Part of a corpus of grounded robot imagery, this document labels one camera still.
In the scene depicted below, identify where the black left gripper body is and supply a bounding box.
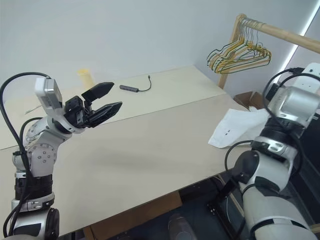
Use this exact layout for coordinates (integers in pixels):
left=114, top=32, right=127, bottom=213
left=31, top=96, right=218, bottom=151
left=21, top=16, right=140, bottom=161
left=63, top=95, right=95, bottom=129

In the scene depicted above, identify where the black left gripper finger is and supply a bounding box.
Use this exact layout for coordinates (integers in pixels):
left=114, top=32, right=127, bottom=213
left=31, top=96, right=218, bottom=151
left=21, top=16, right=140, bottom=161
left=81, top=81, right=116, bottom=102
left=88, top=101, right=124, bottom=127

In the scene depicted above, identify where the white cloth garment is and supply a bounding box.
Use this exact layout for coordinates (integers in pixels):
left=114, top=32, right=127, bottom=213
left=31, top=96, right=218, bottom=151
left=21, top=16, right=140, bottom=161
left=208, top=107, right=270, bottom=149

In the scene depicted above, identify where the pale yellow cup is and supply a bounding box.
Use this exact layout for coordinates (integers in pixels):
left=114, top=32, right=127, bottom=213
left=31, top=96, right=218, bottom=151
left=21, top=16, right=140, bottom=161
left=76, top=69, right=95, bottom=88

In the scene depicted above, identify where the thin metal rod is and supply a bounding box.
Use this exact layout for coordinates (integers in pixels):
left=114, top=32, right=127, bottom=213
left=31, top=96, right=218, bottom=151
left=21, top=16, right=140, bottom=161
left=24, top=104, right=42, bottom=115

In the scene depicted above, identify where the dark rounded shape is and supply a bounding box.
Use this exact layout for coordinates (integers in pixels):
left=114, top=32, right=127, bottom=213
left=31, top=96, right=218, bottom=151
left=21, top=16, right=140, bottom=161
left=167, top=212, right=198, bottom=240

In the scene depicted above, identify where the brown cardboard box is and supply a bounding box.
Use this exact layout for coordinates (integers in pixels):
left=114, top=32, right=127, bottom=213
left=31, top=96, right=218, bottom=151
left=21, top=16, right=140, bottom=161
left=233, top=91, right=263, bottom=111

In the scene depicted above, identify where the black flat panel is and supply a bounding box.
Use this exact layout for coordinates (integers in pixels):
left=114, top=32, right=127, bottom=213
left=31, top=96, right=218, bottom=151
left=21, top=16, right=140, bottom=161
left=206, top=179, right=247, bottom=239

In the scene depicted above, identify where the bunch of coloured hangers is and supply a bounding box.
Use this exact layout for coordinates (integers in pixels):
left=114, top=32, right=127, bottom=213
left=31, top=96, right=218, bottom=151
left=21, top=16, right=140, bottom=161
left=217, top=21, right=273, bottom=75

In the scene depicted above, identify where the wooden clothes rack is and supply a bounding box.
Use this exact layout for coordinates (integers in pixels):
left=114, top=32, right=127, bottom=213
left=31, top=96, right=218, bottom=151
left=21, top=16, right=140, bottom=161
left=217, top=13, right=320, bottom=90

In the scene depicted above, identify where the grey USB hub with cable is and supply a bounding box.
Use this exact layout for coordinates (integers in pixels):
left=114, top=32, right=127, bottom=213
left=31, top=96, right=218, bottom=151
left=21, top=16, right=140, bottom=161
left=119, top=75, right=153, bottom=93

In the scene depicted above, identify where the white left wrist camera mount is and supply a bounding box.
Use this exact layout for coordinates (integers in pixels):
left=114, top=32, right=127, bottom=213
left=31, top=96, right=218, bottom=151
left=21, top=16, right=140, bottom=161
left=34, top=77, right=66, bottom=126

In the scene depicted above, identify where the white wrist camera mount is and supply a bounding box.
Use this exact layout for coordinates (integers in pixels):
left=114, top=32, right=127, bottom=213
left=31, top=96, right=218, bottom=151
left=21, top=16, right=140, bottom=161
left=34, top=77, right=66, bottom=126
left=293, top=62, right=320, bottom=101

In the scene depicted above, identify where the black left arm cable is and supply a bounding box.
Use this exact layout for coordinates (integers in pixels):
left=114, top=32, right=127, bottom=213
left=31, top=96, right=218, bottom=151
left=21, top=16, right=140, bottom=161
left=0, top=71, right=55, bottom=237

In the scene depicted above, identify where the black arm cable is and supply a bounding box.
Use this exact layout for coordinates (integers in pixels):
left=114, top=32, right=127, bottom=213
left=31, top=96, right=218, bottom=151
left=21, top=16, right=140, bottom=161
left=224, top=67, right=311, bottom=181
left=0, top=71, right=55, bottom=237

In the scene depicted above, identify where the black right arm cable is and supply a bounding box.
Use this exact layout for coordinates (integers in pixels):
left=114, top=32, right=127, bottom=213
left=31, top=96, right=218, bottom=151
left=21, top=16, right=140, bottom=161
left=224, top=67, right=311, bottom=181

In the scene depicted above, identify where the tan wire hanger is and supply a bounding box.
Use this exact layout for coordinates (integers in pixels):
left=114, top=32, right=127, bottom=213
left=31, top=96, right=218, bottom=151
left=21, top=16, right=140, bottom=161
left=214, top=21, right=270, bottom=73

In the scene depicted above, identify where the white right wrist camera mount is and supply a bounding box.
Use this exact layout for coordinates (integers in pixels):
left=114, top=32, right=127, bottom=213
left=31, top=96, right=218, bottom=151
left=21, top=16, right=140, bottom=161
left=293, top=62, right=320, bottom=101

